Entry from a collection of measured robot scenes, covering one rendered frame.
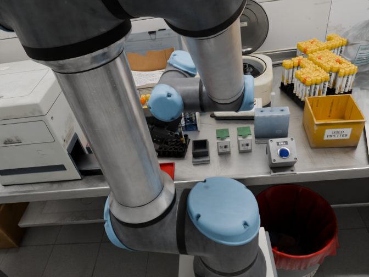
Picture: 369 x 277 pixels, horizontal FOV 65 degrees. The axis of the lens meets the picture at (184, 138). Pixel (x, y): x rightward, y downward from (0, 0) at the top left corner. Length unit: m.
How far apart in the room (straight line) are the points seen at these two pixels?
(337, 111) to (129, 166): 0.79
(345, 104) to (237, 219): 0.67
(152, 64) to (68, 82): 1.00
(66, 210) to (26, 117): 1.00
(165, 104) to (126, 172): 0.23
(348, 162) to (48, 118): 0.83
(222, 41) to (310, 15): 1.04
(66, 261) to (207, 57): 1.70
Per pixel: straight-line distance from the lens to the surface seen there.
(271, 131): 0.95
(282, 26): 1.37
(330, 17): 1.42
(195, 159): 0.90
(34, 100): 0.83
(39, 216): 1.86
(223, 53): 0.39
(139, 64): 1.33
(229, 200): 0.49
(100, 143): 0.38
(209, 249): 0.51
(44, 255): 2.05
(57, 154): 0.93
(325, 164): 0.92
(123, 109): 0.36
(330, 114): 1.06
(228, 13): 0.31
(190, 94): 0.60
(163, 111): 0.61
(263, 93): 1.06
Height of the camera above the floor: 1.52
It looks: 40 degrees down
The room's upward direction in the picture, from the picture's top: 11 degrees counter-clockwise
